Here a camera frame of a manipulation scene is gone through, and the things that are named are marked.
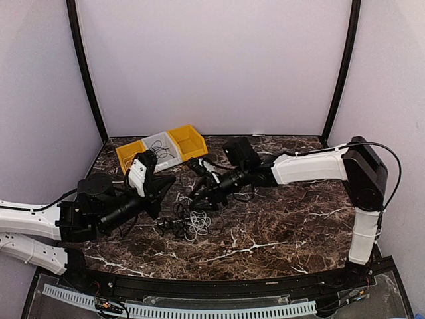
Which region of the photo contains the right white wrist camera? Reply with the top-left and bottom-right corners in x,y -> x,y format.
187,158 -> 220,183

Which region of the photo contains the left black frame post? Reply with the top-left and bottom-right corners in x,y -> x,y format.
66,0 -> 109,144

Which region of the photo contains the thin black cable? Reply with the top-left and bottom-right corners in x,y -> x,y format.
147,140 -> 177,162

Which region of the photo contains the left yellow plastic bin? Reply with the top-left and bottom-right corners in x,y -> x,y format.
116,140 -> 145,175

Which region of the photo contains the white slotted cable duct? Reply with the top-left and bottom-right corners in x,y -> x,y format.
42,284 -> 317,319

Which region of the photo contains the grey plastic bin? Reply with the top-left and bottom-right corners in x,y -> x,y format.
141,132 -> 182,172

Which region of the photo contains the yellow plastic bin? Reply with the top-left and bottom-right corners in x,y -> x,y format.
167,124 -> 209,162
116,140 -> 145,175

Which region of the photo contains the right black frame post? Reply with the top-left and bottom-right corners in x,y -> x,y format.
321,0 -> 361,144

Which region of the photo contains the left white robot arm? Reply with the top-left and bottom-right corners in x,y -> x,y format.
1,174 -> 175,290

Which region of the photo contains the black frame post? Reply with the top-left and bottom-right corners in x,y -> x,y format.
321,0 -> 361,144
66,0 -> 109,144

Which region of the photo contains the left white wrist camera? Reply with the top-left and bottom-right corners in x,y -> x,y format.
127,150 -> 157,197

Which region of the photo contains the black front rail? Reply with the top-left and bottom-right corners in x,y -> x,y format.
60,257 -> 396,300

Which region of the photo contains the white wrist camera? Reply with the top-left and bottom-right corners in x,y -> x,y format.
127,150 -> 157,197
187,158 -> 220,183

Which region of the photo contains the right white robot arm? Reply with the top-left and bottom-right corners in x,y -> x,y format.
187,136 -> 388,288

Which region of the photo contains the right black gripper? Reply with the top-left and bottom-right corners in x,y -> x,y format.
188,164 -> 249,211

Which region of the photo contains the right yellow plastic bin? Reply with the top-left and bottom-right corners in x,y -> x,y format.
167,124 -> 209,162

